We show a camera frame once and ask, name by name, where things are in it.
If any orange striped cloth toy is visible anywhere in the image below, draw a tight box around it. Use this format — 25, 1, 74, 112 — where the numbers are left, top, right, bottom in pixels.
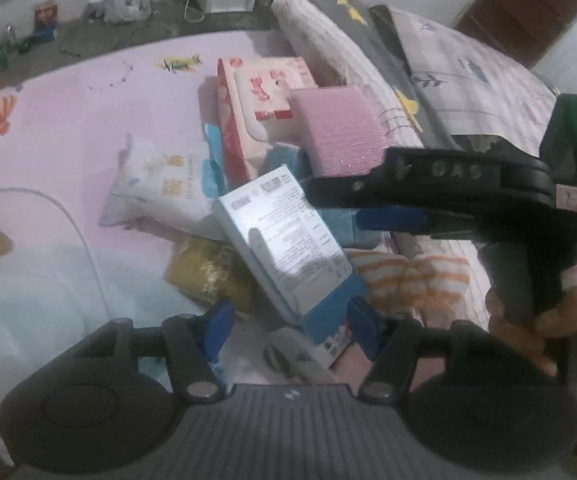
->
346, 249, 471, 327

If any blue white carton box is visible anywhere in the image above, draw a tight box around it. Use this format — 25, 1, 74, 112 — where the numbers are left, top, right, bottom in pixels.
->
214, 166, 366, 370

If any pink towel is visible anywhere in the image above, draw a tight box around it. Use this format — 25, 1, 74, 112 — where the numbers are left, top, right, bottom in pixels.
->
289, 86, 387, 177

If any pink plush toy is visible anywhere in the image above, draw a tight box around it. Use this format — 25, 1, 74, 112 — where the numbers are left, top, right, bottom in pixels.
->
334, 234, 490, 389

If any person right hand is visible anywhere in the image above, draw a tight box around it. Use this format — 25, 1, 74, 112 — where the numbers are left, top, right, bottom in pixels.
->
486, 266, 577, 375

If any gold tissue pack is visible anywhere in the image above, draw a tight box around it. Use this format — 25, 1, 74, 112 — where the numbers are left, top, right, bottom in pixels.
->
165, 235, 257, 316

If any checkered grey quilt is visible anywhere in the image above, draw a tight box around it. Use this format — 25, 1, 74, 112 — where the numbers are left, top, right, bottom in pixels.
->
372, 4, 556, 156

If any white tissue pack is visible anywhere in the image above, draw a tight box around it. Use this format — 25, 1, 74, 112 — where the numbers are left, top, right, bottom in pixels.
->
98, 133, 226, 240

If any white plastic shopping bag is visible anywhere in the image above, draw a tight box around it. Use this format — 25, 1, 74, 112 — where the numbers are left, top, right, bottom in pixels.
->
0, 242, 220, 461

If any brown wooden door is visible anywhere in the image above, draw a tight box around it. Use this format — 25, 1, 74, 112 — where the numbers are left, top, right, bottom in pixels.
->
455, 0, 577, 67

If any white fringed mattress pad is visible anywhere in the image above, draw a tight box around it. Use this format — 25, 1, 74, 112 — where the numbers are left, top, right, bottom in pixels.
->
270, 0, 397, 146

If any dark grey patterned blanket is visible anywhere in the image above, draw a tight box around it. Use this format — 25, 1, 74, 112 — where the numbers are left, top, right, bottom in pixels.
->
307, 0, 459, 150

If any red beige wet wipes pack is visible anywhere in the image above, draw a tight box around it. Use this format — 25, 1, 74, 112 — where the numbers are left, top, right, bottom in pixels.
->
217, 56, 317, 188

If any red snack box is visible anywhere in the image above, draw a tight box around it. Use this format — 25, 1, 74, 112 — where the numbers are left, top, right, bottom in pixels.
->
34, 0, 58, 32

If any white cable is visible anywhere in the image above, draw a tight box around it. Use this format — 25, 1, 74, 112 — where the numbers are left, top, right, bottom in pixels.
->
0, 186, 115, 319

